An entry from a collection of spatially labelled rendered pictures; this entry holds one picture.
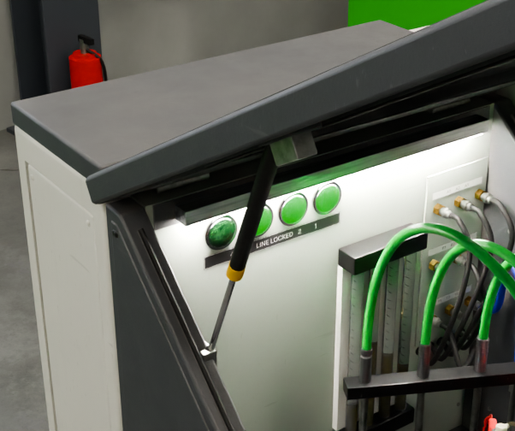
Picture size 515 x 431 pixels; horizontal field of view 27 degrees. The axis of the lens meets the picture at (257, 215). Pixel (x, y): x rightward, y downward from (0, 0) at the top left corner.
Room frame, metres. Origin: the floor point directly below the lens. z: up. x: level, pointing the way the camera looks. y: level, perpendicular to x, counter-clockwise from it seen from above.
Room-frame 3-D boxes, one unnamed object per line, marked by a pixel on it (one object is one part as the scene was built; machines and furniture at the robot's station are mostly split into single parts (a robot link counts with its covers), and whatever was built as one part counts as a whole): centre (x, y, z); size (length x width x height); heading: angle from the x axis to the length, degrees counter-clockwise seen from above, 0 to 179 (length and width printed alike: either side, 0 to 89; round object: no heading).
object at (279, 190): (1.37, -0.12, 1.43); 0.54 x 0.03 x 0.02; 125
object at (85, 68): (4.76, 0.79, 0.29); 0.17 x 0.15 x 0.54; 132
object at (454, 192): (1.51, -0.32, 1.20); 0.13 x 0.03 x 0.31; 125
